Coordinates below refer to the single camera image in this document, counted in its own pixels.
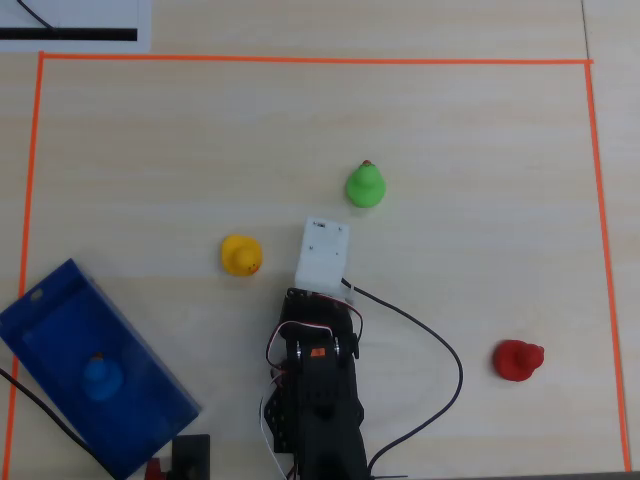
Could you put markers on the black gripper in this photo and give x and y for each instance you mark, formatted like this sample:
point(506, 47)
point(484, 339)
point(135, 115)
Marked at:
point(301, 301)

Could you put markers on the blue rubber duck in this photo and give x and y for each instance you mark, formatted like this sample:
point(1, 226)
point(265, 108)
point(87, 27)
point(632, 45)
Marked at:
point(102, 377)

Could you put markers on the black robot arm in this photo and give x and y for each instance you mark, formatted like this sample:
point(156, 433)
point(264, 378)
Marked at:
point(325, 400)

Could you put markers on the yellow rubber duck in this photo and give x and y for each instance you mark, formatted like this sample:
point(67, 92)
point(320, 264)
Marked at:
point(241, 255)

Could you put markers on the green rubber duck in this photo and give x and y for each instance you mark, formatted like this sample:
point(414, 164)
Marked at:
point(366, 186)

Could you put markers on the blue plastic box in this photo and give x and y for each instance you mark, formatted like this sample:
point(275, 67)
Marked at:
point(150, 400)

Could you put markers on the red rubber duck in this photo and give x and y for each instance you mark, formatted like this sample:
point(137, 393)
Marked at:
point(517, 360)

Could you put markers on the orange tape strip beside box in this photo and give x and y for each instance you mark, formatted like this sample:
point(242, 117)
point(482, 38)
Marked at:
point(26, 240)

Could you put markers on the orange tape strip beside red duck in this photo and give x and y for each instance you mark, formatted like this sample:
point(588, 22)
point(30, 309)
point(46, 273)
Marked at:
point(605, 260)

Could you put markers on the black table clamp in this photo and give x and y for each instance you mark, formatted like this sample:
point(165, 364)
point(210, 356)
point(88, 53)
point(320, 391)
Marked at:
point(192, 457)

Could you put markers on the long horizontal orange tape strip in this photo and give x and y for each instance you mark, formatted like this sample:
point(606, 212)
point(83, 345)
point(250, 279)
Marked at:
point(315, 60)

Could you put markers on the white paper sheet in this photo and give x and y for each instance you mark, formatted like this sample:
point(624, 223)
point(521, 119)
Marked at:
point(142, 15)

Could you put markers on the black strip on paper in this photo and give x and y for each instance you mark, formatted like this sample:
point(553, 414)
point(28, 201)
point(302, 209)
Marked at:
point(90, 34)

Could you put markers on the white camera box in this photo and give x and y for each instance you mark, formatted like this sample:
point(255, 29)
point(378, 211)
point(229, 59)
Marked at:
point(324, 255)

